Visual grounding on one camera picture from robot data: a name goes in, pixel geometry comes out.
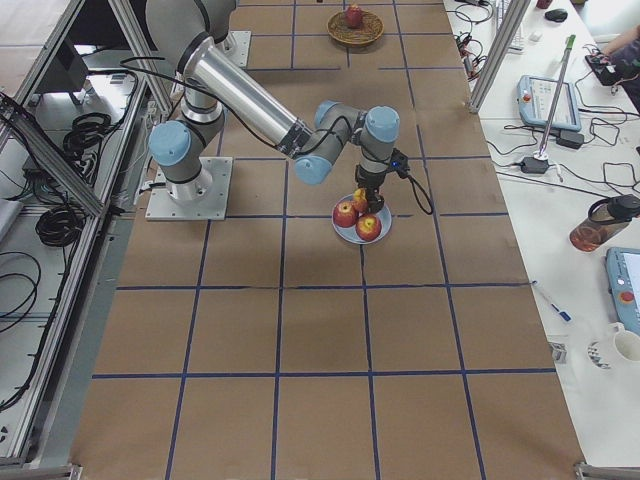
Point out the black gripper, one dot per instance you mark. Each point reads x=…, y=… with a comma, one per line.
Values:
x=368, y=180

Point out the red yellow apple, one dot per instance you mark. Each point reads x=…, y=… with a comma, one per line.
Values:
x=359, y=201

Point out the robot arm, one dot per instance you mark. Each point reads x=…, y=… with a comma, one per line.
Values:
x=190, y=36

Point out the red apple on plate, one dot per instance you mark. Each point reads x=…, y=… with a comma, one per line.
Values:
x=368, y=227
x=344, y=214

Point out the light blue plate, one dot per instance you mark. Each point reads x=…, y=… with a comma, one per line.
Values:
x=349, y=235

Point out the round wicker basket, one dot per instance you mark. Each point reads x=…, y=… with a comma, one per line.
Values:
x=370, y=30

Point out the dark red apple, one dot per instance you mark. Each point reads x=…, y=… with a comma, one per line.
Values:
x=353, y=16

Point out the black power adapter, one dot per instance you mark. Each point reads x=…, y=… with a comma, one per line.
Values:
x=532, y=165

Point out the blue teach pendant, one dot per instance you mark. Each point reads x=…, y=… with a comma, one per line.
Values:
x=535, y=96
x=622, y=268

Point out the white keyboard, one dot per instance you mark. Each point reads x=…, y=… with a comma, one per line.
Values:
x=508, y=19

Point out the blue white pen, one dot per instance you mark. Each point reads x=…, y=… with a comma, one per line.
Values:
x=563, y=314

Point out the brown water bottle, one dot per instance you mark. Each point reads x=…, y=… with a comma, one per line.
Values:
x=605, y=219

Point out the silver rod green tip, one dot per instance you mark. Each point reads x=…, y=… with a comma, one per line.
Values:
x=541, y=154

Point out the black computer mouse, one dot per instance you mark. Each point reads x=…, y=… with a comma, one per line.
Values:
x=558, y=15

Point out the white mug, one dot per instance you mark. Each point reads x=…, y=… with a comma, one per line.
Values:
x=618, y=348

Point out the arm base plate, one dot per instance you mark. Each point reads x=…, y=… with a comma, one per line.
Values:
x=204, y=198
x=236, y=47

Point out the aluminium frame post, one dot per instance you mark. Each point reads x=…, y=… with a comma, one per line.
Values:
x=488, y=75

